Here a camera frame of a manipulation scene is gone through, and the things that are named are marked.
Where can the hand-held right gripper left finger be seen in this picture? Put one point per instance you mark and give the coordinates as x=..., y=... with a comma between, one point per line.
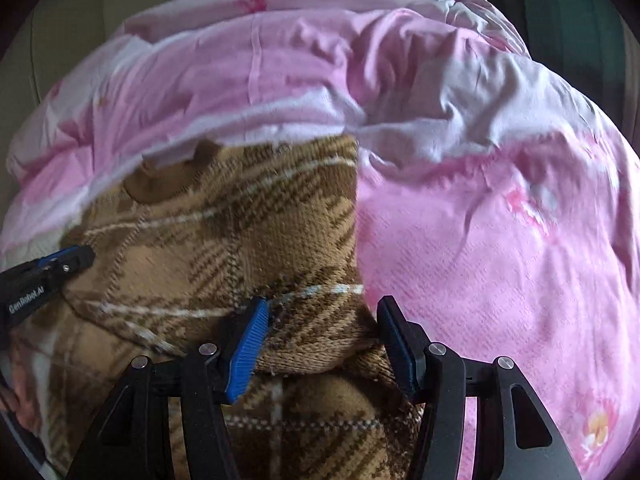
x=248, y=342

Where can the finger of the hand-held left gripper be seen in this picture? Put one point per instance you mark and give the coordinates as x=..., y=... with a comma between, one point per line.
x=70, y=260

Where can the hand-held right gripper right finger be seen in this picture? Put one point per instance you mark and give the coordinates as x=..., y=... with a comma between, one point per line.
x=400, y=347

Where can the brown plaid knitted sweater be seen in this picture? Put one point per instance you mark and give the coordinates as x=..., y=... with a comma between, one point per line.
x=250, y=210

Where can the person's left hand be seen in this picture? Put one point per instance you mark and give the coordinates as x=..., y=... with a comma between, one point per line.
x=22, y=402

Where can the pink floral blanket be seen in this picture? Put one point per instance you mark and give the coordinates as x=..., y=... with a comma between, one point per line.
x=450, y=110

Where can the dark green curtain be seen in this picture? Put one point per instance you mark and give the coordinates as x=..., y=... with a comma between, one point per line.
x=575, y=20

